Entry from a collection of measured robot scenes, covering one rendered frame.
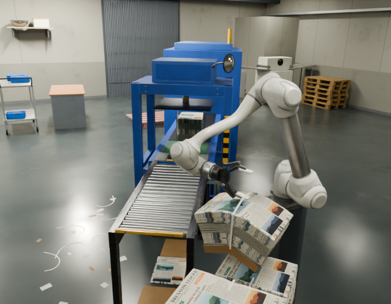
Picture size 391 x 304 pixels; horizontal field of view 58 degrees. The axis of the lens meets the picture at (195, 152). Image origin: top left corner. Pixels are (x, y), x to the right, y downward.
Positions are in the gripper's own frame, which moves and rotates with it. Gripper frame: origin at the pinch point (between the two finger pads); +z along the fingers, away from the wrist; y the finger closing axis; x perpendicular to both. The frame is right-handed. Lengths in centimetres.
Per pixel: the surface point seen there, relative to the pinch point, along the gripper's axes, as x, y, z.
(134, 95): -94, 1, -166
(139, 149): -94, 55, -160
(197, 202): -50, 56, -59
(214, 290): 50, 22, 14
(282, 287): 6, 45, 28
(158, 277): -43, 138, -88
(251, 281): 10.7, 45.9, 13.9
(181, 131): -174, 57, -166
